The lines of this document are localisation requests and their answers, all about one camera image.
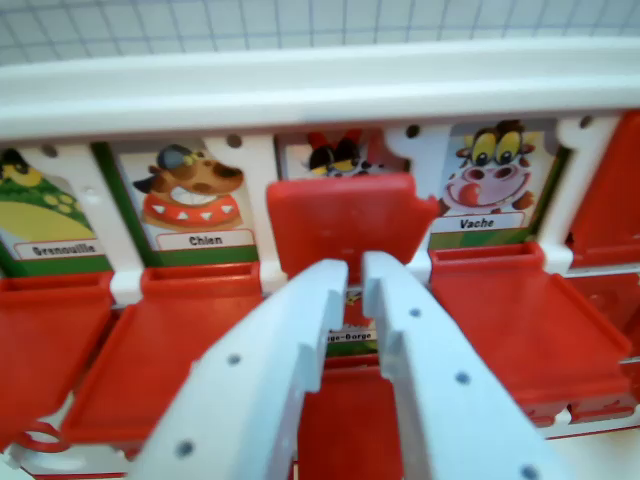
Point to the dog picture card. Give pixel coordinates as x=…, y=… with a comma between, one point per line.
x=190, y=200

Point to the robin picture card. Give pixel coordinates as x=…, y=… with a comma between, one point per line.
x=355, y=320

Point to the red and white game board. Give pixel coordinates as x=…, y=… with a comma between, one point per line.
x=300, y=90

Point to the frog picture card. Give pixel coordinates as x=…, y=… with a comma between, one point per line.
x=50, y=215

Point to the red flap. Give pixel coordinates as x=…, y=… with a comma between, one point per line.
x=500, y=325
x=350, y=425
x=610, y=200
x=40, y=340
x=150, y=350
x=340, y=220

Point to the cow picture card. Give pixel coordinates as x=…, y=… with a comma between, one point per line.
x=495, y=175

